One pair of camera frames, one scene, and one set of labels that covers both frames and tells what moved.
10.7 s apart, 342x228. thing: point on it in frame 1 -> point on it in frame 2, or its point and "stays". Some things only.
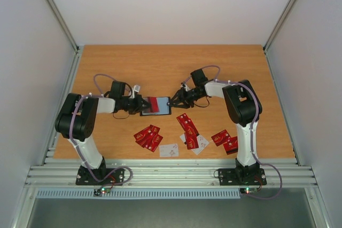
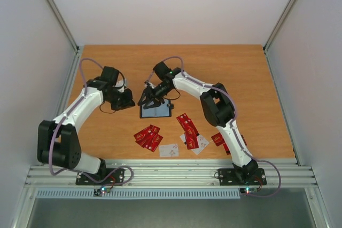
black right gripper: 183,97 -> 150,92
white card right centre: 202,143 stays
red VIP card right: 220,138 stays
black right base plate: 242,177 stays
